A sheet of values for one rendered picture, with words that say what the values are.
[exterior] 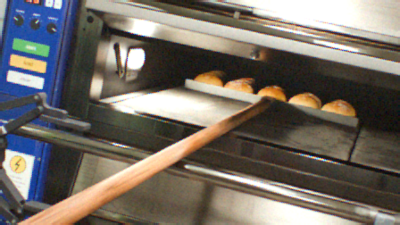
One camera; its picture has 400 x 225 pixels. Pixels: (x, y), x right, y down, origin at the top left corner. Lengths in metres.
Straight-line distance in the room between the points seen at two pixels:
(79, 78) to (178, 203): 0.37
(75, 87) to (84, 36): 0.12
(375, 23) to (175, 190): 0.59
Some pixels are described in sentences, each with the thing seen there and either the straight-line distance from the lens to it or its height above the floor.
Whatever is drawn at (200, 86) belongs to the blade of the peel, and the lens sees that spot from 2.61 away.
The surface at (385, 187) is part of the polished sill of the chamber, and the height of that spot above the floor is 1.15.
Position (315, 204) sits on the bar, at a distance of 1.48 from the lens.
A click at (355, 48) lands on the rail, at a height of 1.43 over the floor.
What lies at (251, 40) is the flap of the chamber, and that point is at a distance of 1.69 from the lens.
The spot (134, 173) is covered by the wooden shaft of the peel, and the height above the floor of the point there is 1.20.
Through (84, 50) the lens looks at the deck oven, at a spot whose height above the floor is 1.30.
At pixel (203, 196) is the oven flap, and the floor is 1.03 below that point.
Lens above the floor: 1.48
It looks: 8 degrees down
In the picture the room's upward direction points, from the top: 12 degrees clockwise
